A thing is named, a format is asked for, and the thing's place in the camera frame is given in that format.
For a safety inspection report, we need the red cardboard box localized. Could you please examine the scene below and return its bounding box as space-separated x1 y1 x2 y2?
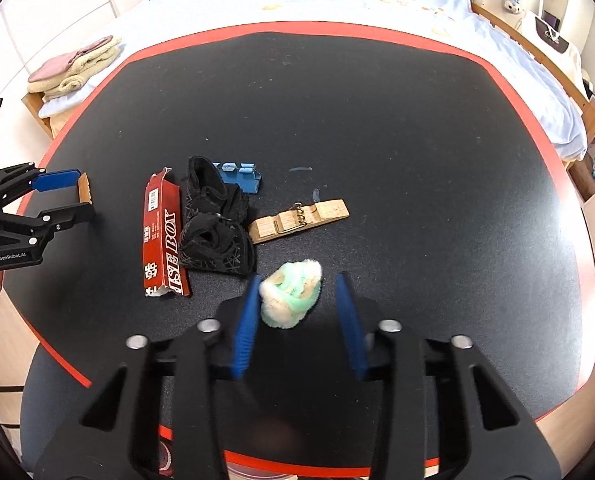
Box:
141 167 193 300

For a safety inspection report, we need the folded beige fleece blanket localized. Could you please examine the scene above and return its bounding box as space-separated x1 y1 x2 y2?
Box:
40 37 123 102

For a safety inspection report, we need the black patterned cloth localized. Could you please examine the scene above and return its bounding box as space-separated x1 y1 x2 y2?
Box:
180 156 258 277

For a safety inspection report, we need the white wardrobe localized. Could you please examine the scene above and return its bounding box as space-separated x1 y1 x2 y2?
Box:
0 0 150 126

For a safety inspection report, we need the blue packet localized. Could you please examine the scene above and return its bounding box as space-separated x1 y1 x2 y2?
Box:
211 161 263 196

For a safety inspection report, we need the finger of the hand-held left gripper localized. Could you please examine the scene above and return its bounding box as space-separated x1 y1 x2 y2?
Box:
0 161 82 211
0 202 96 242

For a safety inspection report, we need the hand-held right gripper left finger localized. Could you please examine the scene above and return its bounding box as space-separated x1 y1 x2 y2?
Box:
33 275 263 480

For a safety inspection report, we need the folded pink cloth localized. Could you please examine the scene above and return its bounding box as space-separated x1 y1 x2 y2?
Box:
27 35 114 83

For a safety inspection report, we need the bed with light blue blanket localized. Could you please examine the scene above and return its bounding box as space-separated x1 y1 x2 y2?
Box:
40 0 589 161

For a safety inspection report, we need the wooden clip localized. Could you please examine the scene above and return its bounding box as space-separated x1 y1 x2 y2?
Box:
247 199 351 245

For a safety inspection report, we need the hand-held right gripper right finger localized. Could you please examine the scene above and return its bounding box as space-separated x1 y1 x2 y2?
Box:
335 271 562 480

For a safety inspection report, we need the small brown cardboard piece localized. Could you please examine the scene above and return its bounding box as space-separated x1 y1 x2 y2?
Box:
77 172 94 207

